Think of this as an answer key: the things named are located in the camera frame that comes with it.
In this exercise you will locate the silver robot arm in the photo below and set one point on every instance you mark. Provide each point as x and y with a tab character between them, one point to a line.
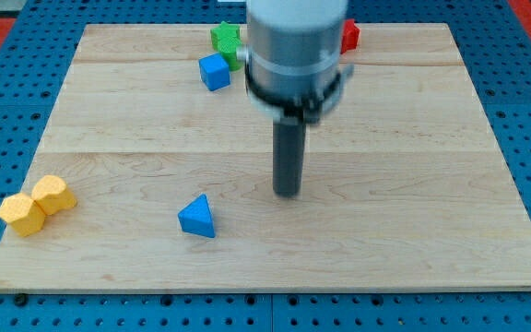
292	58

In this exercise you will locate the blue triangle block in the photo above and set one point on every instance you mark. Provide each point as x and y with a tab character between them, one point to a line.
196	218

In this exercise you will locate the blue cube block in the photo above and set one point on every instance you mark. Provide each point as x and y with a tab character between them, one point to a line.
214	71

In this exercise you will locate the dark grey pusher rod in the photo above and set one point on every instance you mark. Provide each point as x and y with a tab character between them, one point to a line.
288	153

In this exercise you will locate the green cylinder block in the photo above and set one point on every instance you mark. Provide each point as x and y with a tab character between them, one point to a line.
227	48

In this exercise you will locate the wooden board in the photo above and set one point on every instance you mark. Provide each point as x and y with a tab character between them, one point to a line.
404	186

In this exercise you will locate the green star block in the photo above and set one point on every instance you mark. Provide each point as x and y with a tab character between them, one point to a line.
224	30

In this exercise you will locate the red block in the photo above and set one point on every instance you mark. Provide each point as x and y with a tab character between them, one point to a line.
350	35

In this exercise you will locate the yellow heart block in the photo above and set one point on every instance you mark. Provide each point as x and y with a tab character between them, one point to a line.
52	194

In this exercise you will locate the yellow hexagon block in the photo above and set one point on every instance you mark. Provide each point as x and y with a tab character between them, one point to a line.
22	214

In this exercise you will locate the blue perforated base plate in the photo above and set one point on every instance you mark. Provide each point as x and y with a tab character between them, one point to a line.
35	58

